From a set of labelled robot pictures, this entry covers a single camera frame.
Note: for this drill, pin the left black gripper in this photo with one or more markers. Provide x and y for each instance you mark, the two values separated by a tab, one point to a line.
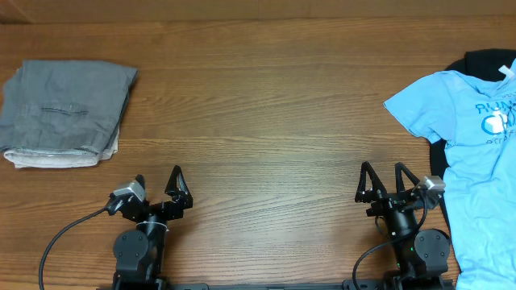
175	209

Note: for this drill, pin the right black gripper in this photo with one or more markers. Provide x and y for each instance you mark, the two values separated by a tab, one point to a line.
387	200

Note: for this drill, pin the grey shorts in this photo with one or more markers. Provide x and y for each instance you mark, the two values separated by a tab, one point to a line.
64	105

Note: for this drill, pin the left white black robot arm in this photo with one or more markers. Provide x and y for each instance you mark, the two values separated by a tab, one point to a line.
139	252

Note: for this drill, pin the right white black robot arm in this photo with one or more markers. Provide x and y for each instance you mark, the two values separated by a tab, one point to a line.
421	255

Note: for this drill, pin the light blue printed t-shirt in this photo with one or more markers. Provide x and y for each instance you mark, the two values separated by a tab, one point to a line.
476	118

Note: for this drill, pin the folded beige shorts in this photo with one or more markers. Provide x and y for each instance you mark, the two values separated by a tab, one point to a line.
33	159

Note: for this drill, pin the black garment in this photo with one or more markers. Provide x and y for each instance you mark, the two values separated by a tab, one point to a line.
481	64

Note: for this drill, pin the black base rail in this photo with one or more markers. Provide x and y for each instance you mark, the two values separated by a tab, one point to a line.
345	285

